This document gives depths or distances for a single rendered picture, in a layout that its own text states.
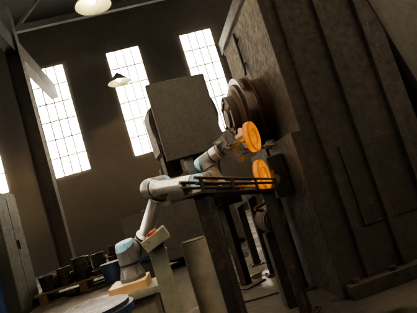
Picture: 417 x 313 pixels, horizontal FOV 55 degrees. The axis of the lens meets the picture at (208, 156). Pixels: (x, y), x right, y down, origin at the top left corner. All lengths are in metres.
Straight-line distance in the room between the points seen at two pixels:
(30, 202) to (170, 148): 8.47
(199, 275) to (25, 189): 11.55
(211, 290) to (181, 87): 3.83
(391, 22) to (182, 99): 3.29
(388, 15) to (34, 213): 11.69
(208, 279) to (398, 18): 1.72
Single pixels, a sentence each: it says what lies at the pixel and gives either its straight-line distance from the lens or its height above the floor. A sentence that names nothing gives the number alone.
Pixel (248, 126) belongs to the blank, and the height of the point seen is 0.95.
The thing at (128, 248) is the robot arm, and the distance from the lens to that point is 2.43.
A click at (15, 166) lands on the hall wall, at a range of 13.27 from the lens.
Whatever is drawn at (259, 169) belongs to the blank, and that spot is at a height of 0.73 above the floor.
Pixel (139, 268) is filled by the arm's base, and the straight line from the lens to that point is 2.46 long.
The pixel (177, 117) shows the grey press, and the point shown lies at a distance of 5.17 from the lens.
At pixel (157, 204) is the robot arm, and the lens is 2.38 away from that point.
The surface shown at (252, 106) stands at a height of 1.11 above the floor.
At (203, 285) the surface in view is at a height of 0.33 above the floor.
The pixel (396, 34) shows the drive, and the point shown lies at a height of 1.22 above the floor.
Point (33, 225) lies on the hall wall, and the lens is 13.02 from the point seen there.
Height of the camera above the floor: 0.67
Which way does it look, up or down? 6 degrees up
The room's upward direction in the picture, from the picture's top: 17 degrees counter-clockwise
